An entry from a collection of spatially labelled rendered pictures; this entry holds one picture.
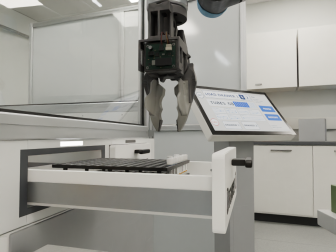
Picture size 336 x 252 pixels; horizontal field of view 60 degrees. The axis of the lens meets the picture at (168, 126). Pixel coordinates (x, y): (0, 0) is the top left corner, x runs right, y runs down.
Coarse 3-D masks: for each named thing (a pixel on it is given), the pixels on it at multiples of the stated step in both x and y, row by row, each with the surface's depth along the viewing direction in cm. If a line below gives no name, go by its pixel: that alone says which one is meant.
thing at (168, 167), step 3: (180, 162) 57; (183, 162) 59; (186, 162) 62; (162, 165) 51; (165, 165) 52; (168, 165) 52; (171, 165) 51; (174, 165) 52; (177, 165) 54; (180, 165) 57; (156, 168) 48; (159, 168) 48; (162, 168) 48; (165, 168) 48; (168, 168) 49; (171, 168) 50
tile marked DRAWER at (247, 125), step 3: (243, 123) 133; (246, 123) 134; (249, 123) 135; (252, 123) 136; (255, 123) 137; (246, 126) 132; (249, 126) 133; (252, 126) 134; (255, 126) 135; (258, 126) 136
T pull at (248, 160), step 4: (232, 160) 52; (236, 160) 52; (240, 160) 52; (244, 160) 52; (248, 160) 49; (232, 164) 52; (236, 164) 52; (240, 164) 52; (244, 164) 51; (248, 164) 49
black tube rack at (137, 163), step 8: (80, 160) 62; (88, 160) 62; (96, 160) 62; (104, 160) 62; (112, 160) 62; (120, 160) 63; (128, 160) 62; (136, 160) 63; (144, 160) 62; (152, 160) 62; (160, 160) 62; (64, 168) 54; (88, 168) 52; (96, 168) 51; (104, 168) 51; (112, 168) 50; (120, 168) 50; (128, 168) 50; (136, 168) 49; (144, 168) 49; (152, 168) 48
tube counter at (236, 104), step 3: (228, 102) 141; (231, 102) 142; (234, 102) 143; (237, 102) 144; (240, 102) 145; (243, 102) 146; (246, 102) 147; (249, 102) 148; (252, 102) 149; (231, 105) 140; (234, 105) 141; (237, 105) 142; (240, 105) 143; (243, 105) 144; (246, 105) 145; (249, 105) 146; (252, 105) 147; (255, 105) 148
